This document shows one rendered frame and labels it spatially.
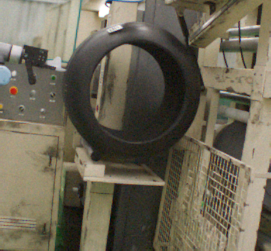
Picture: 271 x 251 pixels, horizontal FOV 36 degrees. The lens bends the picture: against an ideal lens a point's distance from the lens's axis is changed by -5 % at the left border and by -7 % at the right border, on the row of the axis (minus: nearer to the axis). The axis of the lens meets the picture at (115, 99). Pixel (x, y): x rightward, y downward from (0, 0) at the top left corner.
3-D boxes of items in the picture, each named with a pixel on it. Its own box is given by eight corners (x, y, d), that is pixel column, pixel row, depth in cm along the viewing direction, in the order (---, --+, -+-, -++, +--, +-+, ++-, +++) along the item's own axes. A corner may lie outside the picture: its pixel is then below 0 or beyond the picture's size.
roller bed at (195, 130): (161, 142, 241) (169, 89, 239) (185, 144, 244) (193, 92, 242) (172, 149, 222) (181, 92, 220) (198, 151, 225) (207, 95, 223)
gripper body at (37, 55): (50, 50, 180) (23, 44, 178) (45, 70, 181) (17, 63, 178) (49, 51, 188) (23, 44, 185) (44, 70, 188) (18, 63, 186)
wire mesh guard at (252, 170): (152, 246, 236) (172, 128, 231) (155, 246, 237) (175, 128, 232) (226, 364, 149) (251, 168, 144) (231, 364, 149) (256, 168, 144)
